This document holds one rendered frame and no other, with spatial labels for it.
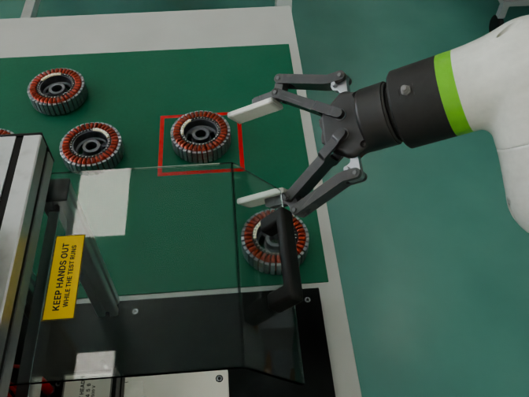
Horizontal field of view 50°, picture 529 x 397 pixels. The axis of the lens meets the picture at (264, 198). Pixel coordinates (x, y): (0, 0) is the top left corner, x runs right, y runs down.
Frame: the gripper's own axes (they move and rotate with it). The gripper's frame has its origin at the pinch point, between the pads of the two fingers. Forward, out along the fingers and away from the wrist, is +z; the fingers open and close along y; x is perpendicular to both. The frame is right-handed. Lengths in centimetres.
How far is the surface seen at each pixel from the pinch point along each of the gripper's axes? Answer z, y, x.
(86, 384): 15.8, -26.3, 13.6
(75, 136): 41.1, 17.7, -8.2
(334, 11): 40, 126, -160
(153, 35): 39, 48, -29
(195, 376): 14.5, -26.9, -4.8
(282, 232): -8.9, -13.4, 9.7
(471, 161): -6, 37, -148
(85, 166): 37.9, 10.8, -7.4
